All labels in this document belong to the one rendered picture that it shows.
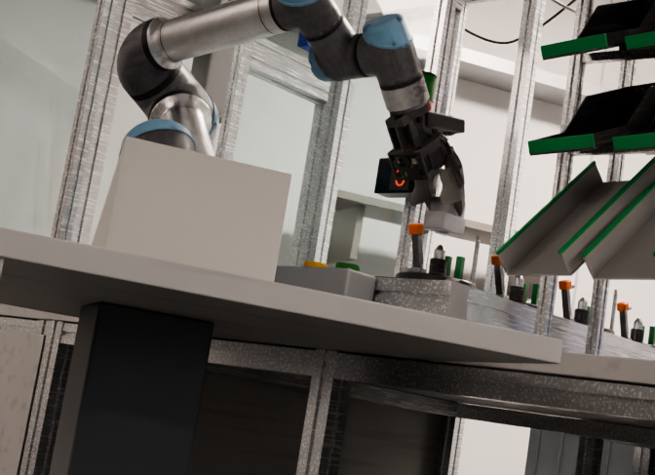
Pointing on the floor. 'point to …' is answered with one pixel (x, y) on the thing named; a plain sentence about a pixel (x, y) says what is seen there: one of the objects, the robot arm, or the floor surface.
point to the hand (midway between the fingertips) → (448, 206)
